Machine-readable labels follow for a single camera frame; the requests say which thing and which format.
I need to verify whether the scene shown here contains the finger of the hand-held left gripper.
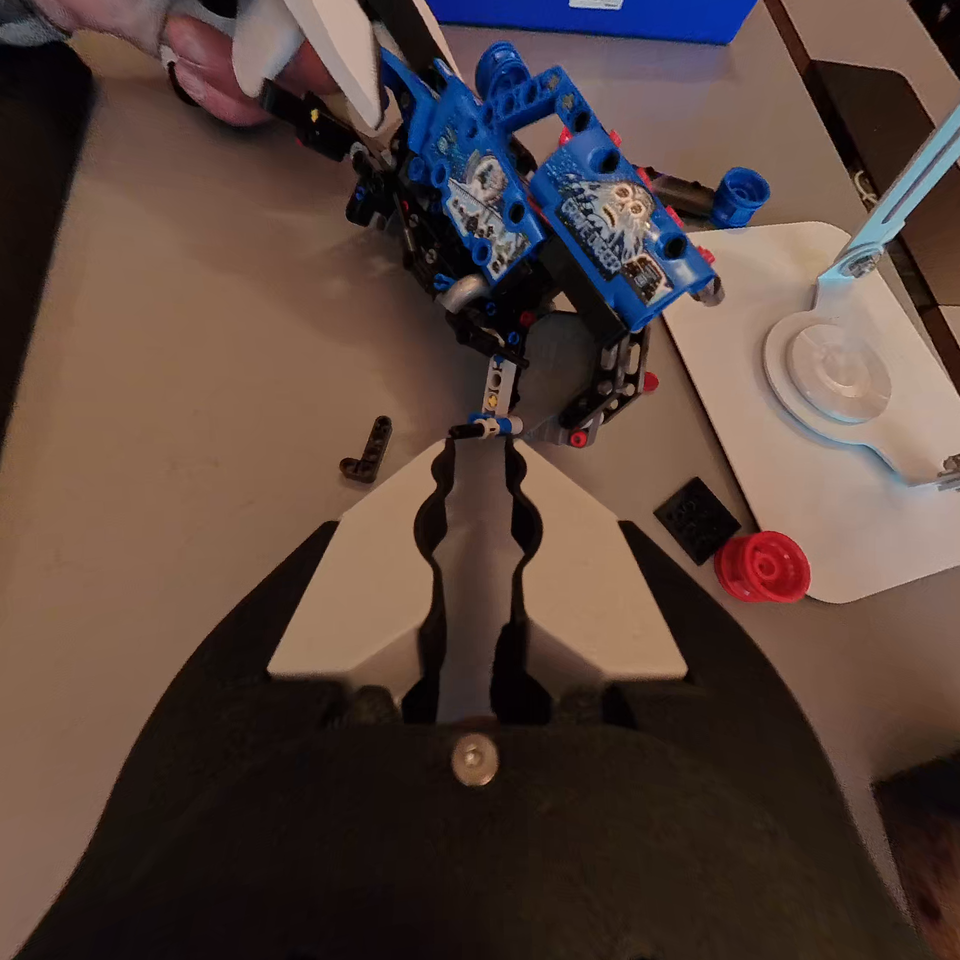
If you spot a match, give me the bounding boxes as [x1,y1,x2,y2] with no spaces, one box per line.
[287,0,385,132]
[360,0,462,76]

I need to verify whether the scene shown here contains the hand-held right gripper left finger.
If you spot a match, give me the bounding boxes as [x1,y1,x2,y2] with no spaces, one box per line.
[267,437,459,725]

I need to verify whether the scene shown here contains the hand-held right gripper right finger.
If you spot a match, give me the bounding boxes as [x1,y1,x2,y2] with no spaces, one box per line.
[489,436,690,725]

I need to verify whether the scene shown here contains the blue flame toy brick truck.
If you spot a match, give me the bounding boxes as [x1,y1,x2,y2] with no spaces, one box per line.
[258,41,727,451]

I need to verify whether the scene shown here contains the blue skull side panel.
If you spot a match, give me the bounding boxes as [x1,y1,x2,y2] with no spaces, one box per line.
[528,123,725,331]

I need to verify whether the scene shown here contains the person's left forearm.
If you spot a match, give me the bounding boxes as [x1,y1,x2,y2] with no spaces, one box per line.
[0,0,72,46]

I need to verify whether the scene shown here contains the person's left hand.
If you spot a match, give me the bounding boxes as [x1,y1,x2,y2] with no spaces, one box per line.
[45,0,340,126]

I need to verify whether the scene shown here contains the black square studded plate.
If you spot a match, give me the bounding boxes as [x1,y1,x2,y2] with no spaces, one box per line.
[652,476,742,565]

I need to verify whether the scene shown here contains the black angled beam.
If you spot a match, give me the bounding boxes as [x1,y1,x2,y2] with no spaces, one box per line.
[339,414,393,483]

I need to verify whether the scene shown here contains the red toy wheel rim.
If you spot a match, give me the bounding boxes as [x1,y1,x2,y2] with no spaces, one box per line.
[712,531,813,603]

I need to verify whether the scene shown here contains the blue storage bin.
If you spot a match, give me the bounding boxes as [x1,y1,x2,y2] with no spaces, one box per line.
[423,0,760,46]

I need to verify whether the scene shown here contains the black perforated floor mat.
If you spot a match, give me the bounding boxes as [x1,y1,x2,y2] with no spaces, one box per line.
[0,45,95,451]

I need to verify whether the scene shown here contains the clear round suction cup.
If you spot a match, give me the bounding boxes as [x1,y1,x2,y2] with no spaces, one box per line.
[786,318,894,425]

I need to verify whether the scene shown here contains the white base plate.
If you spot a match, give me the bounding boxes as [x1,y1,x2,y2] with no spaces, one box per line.
[660,221,960,605]

